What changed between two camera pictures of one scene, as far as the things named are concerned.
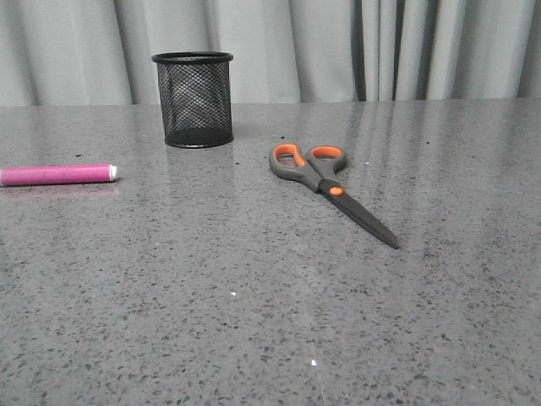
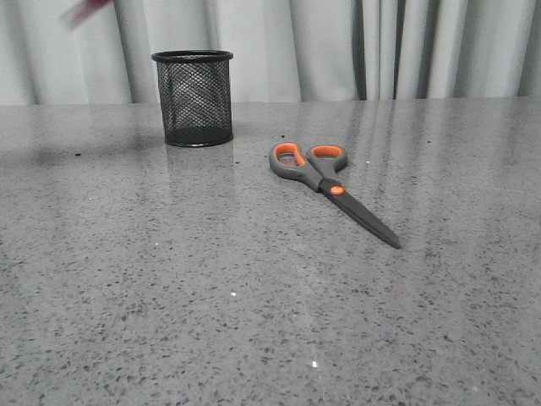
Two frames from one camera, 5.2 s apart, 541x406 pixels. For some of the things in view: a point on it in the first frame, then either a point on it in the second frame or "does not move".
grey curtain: (73, 52) does not move
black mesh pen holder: (195, 97) does not move
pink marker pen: (21, 176) to (83, 9)
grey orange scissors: (318, 167) does not move
